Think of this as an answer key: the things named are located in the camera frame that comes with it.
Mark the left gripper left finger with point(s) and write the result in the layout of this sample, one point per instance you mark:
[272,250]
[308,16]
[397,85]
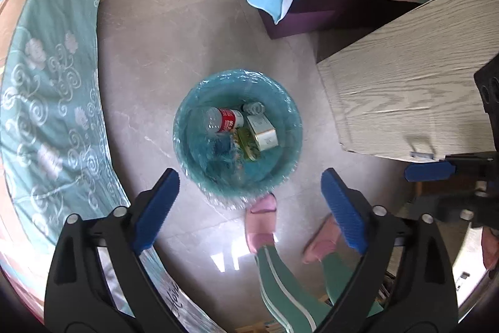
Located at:
[77,298]

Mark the right pink slipper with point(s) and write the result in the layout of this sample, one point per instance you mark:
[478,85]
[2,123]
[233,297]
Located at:
[324,242]

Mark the pink slipper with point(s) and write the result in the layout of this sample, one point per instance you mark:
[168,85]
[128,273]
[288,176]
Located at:
[260,223]
[324,242]

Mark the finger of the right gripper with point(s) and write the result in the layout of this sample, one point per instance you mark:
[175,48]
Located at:
[429,172]

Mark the left pink slipper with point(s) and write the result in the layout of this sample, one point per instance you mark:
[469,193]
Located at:
[260,223]

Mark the teal trash bin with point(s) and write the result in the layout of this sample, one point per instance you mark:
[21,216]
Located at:
[214,162]

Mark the green snack wrapper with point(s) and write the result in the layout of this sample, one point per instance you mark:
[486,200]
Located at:
[246,142]

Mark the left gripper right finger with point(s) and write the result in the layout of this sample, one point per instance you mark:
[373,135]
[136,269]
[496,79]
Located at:
[423,297]

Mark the right green trouser leg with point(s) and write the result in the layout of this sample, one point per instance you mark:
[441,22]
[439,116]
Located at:
[337,276]

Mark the dark purple bed base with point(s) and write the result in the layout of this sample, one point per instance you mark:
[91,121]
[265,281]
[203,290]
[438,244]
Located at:
[305,16]

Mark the teal floral bed sheet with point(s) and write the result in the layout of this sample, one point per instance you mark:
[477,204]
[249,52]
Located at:
[55,159]

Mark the white green carton box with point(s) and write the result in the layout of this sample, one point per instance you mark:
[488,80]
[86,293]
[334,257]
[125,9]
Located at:
[264,133]

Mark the clear bottle red label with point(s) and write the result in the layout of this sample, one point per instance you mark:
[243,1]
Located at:
[222,120]

